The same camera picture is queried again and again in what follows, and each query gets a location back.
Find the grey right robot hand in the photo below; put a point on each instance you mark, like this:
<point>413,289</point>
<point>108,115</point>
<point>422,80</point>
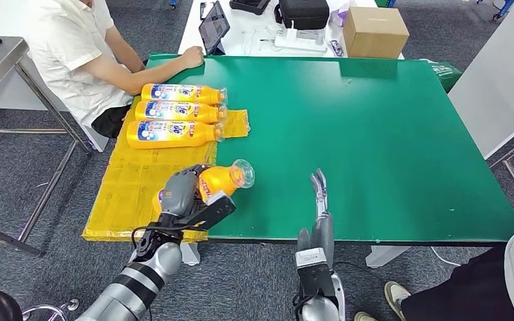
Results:
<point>323,230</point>

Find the person's right hand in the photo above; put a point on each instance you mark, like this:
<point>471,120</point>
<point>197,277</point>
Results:
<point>192,56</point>

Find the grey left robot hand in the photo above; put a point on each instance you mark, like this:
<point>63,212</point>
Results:
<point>179,192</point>

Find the orange detergent bottle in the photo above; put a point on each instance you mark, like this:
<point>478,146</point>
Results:
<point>221,179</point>
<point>173,134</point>
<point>181,94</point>
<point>177,111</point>

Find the person's right forearm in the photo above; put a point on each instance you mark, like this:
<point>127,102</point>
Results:
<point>150,73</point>

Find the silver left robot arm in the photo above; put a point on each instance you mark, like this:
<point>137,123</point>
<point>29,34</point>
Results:
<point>137,283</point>

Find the black tablet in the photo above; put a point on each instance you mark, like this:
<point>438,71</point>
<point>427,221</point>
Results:
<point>213,26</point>

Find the large yellow wrapped flat sheet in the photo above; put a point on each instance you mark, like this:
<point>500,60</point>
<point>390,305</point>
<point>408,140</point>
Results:
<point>137,177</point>

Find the white table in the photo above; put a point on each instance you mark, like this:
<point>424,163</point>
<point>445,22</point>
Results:
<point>239,22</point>

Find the white table leg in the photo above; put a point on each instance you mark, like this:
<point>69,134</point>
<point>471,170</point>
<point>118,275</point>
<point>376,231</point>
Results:
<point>190,254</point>
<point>383,257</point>

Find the blue metal rack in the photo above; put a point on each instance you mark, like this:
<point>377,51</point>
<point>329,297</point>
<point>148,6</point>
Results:
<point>505,6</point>

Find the black plastic tray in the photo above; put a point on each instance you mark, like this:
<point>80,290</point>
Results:
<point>250,5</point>

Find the small yellow plastic bag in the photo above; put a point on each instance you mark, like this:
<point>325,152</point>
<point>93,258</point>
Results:
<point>238,123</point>

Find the green bag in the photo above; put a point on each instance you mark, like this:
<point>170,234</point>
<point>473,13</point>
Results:
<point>445,73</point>

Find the white stool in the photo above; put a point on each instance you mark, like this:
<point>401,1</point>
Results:
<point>99,144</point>

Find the white power strip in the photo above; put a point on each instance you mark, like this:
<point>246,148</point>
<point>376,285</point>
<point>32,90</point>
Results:
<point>297,43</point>

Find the black carrying case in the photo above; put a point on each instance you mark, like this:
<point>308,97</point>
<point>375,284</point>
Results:
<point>303,13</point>

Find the small purple packet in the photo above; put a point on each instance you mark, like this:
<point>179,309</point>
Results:
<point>336,48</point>

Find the purple tissue pack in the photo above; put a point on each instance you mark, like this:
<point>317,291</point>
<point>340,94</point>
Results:
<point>339,17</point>

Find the chrome curved bar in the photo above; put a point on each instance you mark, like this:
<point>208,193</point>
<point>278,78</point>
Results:
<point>68,306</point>

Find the brown cardboard box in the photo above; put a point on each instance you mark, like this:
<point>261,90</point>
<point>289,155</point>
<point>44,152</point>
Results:
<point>376,34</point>

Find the grey metal table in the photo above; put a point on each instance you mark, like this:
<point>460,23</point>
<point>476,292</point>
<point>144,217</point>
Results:
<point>0,75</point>

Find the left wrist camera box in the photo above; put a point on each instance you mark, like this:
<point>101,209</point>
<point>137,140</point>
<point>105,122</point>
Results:
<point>212,212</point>

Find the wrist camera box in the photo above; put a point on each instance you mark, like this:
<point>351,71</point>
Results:
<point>212,212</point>
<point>312,270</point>

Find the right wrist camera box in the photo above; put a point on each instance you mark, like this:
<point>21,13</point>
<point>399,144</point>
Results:
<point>312,270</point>

